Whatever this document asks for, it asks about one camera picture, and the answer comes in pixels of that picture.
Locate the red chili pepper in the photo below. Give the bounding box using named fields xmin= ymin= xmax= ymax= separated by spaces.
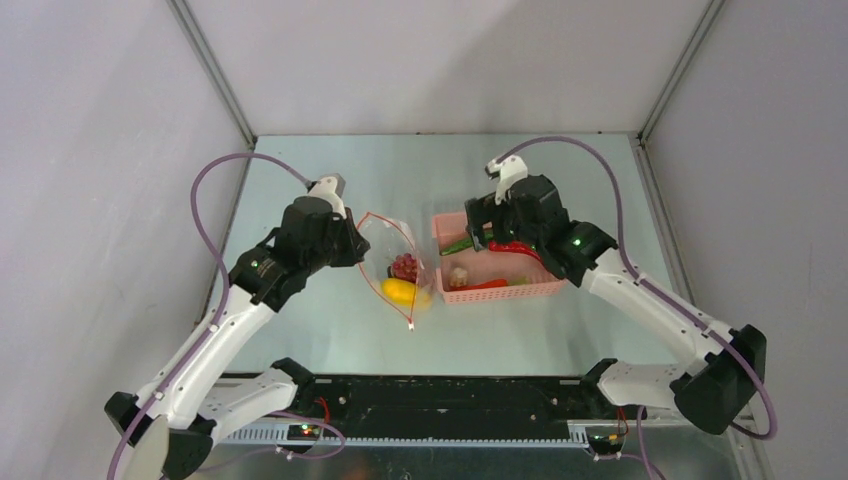
xmin=488 ymin=241 xmax=542 ymax=262

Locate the green cucumber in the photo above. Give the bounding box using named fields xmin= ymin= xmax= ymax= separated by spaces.
xmin=439 ymin=229 xmax=494 ymax=256

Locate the clear zip bag orange zipper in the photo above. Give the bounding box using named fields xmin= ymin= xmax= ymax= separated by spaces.
xmin=356 ymin=211 xmax=435 ymax=331

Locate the pink plastic basket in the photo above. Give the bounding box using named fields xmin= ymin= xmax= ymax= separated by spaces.
xmin=431 ymin=212 xmax=566 ymax=304

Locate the red grape bunch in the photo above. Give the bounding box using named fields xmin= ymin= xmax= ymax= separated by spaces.
xmin=388 ymin=253 xmax=419 ymax=283

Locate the yellow mango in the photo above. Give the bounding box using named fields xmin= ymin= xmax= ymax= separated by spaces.
xmin=381 ymin=278 xmax=432 ymax=308

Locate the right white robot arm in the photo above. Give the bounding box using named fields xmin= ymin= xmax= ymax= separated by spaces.
xmin=465 ymin=175 xmax=767 ymax=435

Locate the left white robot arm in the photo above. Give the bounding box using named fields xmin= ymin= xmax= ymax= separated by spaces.
xmin=105 ymin=194 xmax=370 ymax=479

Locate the orange carrot green top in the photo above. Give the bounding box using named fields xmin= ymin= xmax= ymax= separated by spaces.
xmin=457 ymin=277 xmax=529 ymax=291

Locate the white garlic bulb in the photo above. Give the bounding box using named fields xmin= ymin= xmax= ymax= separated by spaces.
xmin=448 ymin=267 xmax=469 ymax=291

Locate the left green circuit board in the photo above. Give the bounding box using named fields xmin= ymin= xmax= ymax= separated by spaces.
xmin=286 ymin=423 xmax=323 ymax=442

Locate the green circuit board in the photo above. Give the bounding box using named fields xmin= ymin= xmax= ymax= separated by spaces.
xmin=587 ymin=433 xmax=627 ymax=457
xmin=286 ymin=423 xmax=323 ymax=442

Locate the right green circuit board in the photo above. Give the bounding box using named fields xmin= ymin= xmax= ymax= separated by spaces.
xmin=587 ymin=433 xmax=627 ymax=457

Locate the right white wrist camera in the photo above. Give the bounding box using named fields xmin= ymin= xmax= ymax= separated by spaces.
xmin=484 ymin=155 xmax=528 ymax=205

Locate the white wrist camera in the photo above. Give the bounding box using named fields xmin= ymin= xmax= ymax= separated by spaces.
xmin=307 ymin=173 xmax=347 ymax=219
xmin=484 ymin=155 xmax=528 ymax=205

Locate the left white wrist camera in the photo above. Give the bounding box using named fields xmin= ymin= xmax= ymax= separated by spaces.
xmin=307 ymin=173 xmax=347 ymax=219

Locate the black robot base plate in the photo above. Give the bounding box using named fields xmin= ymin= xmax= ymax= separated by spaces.
xmin=286 ymin=375 xmax=637 ymax=439

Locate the grey slotted cable duct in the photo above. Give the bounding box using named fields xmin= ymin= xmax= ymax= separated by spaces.
xmin=221 ymin=421 xmax=588 ymax=448

